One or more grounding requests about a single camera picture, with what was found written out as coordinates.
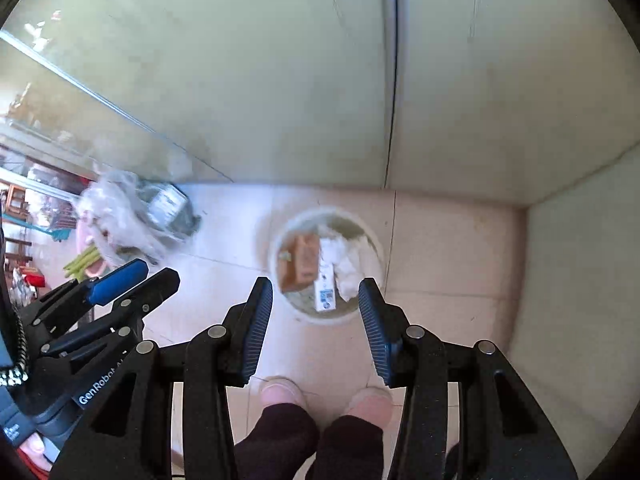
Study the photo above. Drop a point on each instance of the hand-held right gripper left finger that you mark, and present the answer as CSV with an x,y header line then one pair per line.
x,y
255,330

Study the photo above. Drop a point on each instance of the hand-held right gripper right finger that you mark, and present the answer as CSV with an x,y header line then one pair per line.
x,y
375,330

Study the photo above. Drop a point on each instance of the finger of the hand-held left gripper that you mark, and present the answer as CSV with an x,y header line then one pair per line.
x,y
155,285
120,280

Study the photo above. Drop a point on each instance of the crumpled plastic bag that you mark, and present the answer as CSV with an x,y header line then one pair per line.
x,y
125,215

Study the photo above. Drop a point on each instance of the white tissue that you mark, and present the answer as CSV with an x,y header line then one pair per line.
x,y
350,260

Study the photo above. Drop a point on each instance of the pink left slipper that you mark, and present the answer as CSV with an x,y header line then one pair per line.
x,y
282,390

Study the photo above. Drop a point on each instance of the person's left leg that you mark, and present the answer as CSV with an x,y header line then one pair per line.
x,y
280,440

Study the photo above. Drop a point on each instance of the person's right leg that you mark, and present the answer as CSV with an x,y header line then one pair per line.
x,y
350,450

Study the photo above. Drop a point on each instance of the green vegetable stalks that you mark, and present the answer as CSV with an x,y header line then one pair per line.
x,y
82,262

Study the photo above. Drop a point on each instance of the round plastic waste bin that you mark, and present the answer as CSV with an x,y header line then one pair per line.
x,y
300,310

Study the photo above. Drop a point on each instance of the person's left hand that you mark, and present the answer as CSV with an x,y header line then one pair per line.
x,y
37,447

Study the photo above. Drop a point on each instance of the pink plastic basin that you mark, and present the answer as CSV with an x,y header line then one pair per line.
x,y
86,245

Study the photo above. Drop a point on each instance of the brown cardboard box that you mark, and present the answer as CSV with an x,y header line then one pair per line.
x,y
302,260

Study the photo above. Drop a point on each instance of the pink slipper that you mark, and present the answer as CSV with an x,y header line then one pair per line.
x,y
372,405
282,390

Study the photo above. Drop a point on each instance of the person's leg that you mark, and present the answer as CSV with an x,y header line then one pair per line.
x,y
280,440
350,450

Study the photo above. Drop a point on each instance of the small white box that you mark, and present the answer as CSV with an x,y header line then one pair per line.
x,y
325,290

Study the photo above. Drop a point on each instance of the pink right slipper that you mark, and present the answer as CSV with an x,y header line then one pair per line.
x,y
372,405

